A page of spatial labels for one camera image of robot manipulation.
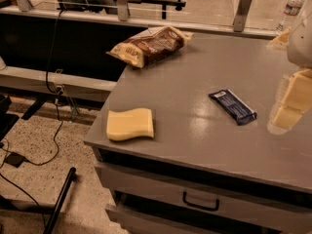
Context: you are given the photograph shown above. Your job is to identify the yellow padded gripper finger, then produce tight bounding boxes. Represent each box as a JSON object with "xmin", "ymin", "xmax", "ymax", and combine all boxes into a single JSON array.
[
  {"xmin": 267, "ymin": 28, "xmax": 291, "ymax": 50},
  {"xmin": 267, "ymin": 68, "xmax": 312, "ymax": 135}
]

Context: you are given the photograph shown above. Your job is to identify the dark blue rxbar wrapper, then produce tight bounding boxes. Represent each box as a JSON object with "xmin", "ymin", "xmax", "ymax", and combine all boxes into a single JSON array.
[{"xmin": 209, "ymin": 90, "xmax": 257, "ymax": 126}]

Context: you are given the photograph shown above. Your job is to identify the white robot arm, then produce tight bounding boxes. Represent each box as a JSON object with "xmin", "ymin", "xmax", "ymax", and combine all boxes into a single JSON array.
[{"xmin": 267, "ymin": 2, "xmax": 312, "ymax": 135}]

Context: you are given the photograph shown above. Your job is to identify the clear plastic water bottle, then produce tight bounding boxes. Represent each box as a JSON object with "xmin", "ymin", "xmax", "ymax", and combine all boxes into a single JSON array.
[{"xmin": 276, "ymin": 0, "xmax": 305, "ymax": 34}]

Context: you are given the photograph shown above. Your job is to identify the brown and cream snack bag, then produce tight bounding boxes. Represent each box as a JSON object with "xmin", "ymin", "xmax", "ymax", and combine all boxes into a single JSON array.
[{"xmin": 107, "ymin": 25, "xmax": 193, "ymax": 68}]

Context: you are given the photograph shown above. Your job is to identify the yellow sponge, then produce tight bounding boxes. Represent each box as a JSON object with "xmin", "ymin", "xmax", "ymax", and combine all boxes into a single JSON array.
[{"xmin": 106, "ymin": 108, "xmax": 154, "ymax": 141}]

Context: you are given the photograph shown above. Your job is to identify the black metal stand leg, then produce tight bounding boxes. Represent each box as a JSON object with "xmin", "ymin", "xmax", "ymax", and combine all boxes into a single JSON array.
[{"xmin": 43, "ymin": 167, "xmax": 76, "ymax": 234}]

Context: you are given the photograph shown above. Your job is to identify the black power adapter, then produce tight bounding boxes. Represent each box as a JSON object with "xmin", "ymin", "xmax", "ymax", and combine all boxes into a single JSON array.
[{"xmin": 5, "ymin": 152, "xmax": 25, "ymax": 168}]

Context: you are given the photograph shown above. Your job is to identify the grey drawer with black handle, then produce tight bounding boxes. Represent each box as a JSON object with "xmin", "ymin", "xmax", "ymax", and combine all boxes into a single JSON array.
[{"xmin": 96, "ymin": 163, "xmax": 312, "ymax": 234}]

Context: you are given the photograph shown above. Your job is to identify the black power cable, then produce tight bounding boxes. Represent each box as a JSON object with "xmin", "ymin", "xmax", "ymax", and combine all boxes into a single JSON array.
[{"xmin": 0, "ymin": 10, "xmax": 66, "ymax": 226}]

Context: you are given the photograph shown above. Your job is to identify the grey metal railing frame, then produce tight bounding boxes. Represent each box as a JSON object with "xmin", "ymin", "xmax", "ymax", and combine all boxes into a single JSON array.
[{"xmin": 1, "ymin": 0, "xmax": 279, "ymax": 39}]

